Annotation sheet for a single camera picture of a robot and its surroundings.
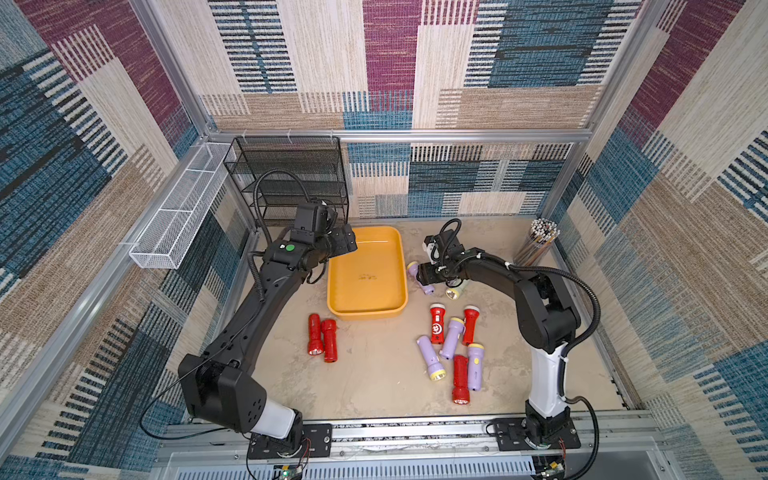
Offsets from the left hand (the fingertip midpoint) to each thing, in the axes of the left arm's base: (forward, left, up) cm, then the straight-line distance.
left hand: (343, 237), depth 80 cm
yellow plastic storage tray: (+2, -5, -25) cm, 25 cm away
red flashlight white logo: (-13, -26, -24) cm, 37 cm away
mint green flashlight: (-3, -33, -24) cm, 40 cm away
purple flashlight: (+6, -20, -22) cm, 30 cm away
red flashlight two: (-18, +6, -24) cm, 30 cm away
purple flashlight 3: (-24, -35, -24) cm, 49 cm away
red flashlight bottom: (-31, -30, -25) cm, 50 cm away
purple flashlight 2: (-27, -24, -24) cm, 43 cm away
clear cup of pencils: (+8, -59, -8) cm, 60 cm away
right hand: (+3, -26, -24) cm, 35 cm away
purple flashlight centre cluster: (-14, -31, -24) cm, 42 cm away
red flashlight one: (-19, +10, -25) cm, 33 cm away
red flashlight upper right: (-10, -36, -24) cm, 45 cm away
